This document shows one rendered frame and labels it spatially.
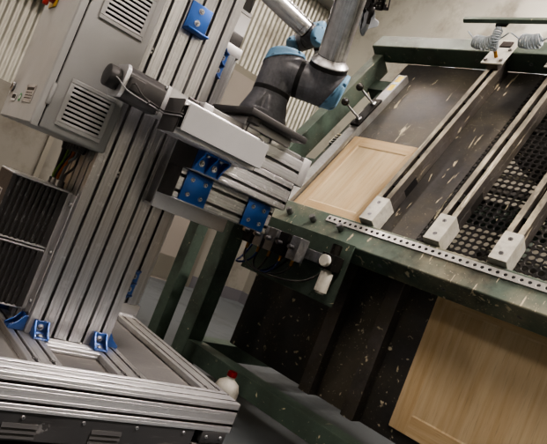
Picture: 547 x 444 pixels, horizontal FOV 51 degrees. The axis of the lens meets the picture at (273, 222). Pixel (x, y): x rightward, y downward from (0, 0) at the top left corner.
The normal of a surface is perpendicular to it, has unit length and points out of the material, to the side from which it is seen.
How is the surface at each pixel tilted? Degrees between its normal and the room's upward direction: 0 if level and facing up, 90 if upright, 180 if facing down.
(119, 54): 90
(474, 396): 90
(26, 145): 90
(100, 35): 90
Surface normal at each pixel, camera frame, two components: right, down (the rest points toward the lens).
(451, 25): -0.71, -0.31
